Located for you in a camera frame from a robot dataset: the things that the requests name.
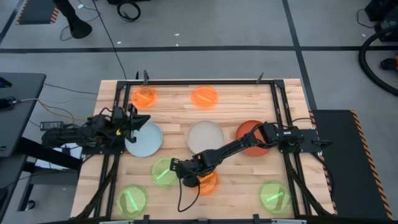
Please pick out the black equipment case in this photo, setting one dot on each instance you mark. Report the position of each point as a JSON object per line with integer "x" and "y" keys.
{"x": 385, "y": 18}

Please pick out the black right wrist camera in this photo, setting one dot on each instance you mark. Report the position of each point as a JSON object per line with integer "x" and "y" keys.
{"x": 190, "y": 182}

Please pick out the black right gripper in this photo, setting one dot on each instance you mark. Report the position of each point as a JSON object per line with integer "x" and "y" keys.
{"x": 199, "y": 163}

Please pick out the black aluminium table frame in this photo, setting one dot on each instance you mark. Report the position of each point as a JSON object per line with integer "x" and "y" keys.
{"x": 202, "y": 82}

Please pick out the large black hazard-striped mat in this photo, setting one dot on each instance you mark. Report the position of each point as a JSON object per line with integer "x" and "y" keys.
{"x": 348, "y": 161}

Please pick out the person's leg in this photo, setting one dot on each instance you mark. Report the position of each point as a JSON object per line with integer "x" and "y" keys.
{"x": 79, "y": 29}

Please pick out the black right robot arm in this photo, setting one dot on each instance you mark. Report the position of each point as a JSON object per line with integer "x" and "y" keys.
{"x": 242, "y": 143}

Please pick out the pale blue large plate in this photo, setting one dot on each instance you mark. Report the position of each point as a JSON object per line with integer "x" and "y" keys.
{"x": 149, "y": 140}

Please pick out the small black hazard-striped mat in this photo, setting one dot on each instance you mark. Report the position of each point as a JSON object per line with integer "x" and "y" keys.
{"x": 34, "y": 12}

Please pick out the black power adapter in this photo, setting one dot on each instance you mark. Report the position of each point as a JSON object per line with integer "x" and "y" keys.
{"x": 51, "y": 125}

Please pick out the orange and black tool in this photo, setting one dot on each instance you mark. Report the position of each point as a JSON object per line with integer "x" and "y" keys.
{"x": 388, "y": 63}

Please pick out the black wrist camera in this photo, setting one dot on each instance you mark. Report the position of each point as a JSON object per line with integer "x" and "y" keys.
{"x": 118, "y": 113}
{"x": 190, "y": 182}

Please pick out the white paper sheet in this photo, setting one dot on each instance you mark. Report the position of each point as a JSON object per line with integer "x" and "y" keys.
{"x": 74, "y": 149}

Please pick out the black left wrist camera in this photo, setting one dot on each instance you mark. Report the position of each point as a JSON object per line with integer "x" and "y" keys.
{"x": 118, "y": 113}

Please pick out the translucent orange small plate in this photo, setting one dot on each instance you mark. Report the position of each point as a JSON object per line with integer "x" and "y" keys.
{"x": 211, "y": 185}
{"x": 199, "y": 102}
{"x": 146, "y": 101}

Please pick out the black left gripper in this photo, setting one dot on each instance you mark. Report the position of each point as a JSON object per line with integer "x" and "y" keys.
{"x": 132, "y": 124}

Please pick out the small black device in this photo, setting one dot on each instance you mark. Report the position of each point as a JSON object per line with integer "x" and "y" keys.
{"x": 6, "y": 102}

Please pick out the translucent green small plate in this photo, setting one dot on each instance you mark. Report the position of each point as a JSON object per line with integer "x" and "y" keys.
{"x": 267, "y": 189}
{"x": 138, "y": 194}
{"x": 160, "y": 179}

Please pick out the beige large plate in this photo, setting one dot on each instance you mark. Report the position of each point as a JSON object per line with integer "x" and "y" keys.
{"x": 205, "y": 135}

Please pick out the black desk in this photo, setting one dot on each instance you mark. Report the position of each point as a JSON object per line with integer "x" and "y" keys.
{"x": 18, "y": 109}

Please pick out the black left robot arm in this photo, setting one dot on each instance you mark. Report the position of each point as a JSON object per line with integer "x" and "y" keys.
{"x": 93, "y": 130}

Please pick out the terracotta large plate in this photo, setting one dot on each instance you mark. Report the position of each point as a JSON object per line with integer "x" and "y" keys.
{"x": 255, "y": 151}

